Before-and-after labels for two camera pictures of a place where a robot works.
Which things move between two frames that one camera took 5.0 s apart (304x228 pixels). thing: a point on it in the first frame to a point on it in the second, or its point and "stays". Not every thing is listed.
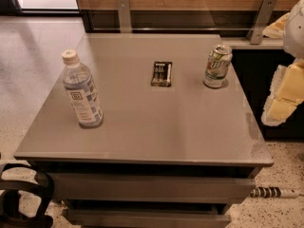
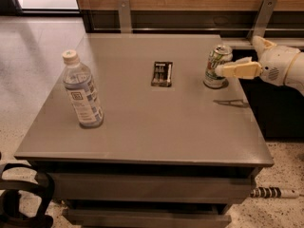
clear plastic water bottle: (81, 90) stays
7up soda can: (218, 65) stays
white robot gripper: (294, 32) to (275, 63)
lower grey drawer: (145, 218) stays
